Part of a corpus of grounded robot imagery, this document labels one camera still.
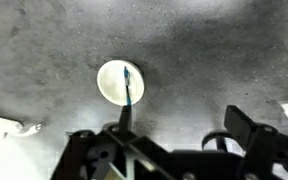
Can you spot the white round bowl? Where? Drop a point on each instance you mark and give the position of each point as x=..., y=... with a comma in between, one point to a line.
x=112, y=83

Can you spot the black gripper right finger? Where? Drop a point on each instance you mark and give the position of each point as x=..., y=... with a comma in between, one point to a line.
x=242, y=125

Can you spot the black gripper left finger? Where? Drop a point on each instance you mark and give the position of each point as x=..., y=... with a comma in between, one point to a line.
x=125, y=120

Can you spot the blue pen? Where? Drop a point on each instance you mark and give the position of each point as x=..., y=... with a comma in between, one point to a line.
x=127, y=83

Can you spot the white paper sign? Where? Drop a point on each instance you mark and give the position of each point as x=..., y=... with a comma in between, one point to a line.
x=4, y=128

